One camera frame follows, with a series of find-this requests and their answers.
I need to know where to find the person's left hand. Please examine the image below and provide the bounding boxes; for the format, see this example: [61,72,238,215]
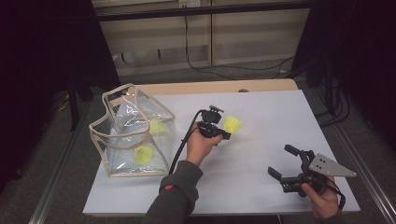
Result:
[186,121,224,167]

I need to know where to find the white table cover sheet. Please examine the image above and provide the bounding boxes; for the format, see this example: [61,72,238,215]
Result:
[82,89,361,217]

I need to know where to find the white wall socket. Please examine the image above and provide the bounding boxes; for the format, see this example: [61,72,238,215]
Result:
[178,0,202,9]

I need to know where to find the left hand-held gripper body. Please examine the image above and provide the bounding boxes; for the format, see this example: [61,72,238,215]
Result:
[196,105,225,139]

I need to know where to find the hand-held gripper cable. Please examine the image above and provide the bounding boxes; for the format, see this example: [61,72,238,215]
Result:
[167,109,205,175]
[315,175,347,213]

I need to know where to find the left hand-held gripper cable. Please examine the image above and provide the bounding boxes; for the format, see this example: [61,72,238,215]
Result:
[167,109,205,175]

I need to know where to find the yellow shuttlecock with white cork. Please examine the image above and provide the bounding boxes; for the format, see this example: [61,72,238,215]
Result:
[223,115,243,134]

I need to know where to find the yellow shuttlecock with dark tip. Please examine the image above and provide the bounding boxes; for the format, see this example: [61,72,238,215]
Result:
[134,145,154,166]
[148,117,166,137]

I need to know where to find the clear bag with beige trim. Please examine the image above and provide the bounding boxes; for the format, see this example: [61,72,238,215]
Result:
[88,82,177,178]

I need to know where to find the black curtain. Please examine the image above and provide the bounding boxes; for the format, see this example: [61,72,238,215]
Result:
[292,0,396,150]
[0,0,120,188]

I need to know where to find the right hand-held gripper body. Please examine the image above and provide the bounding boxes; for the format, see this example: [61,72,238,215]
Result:
[279,150,358,199]

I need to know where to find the person's right hand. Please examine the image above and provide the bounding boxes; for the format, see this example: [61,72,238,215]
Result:
[301,176,340,220]

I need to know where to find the right hand-held gripper cable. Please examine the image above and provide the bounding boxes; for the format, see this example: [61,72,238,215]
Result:
[315,175,347,213]

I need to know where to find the metal floor rail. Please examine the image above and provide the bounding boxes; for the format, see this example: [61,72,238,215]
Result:
[306,87,396,224]
[28,102,94,224]

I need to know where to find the yellow floor cable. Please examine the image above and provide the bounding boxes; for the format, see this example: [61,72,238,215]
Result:
[56,91,71,113]

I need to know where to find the black floor cables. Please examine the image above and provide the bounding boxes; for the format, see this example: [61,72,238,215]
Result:
[314,77,351,128]

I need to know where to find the black metal stand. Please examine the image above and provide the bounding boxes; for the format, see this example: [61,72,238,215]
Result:
[66,77,81,132]

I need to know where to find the black wall socket cable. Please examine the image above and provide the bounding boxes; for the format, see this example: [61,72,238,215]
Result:
[184,14,295,81]

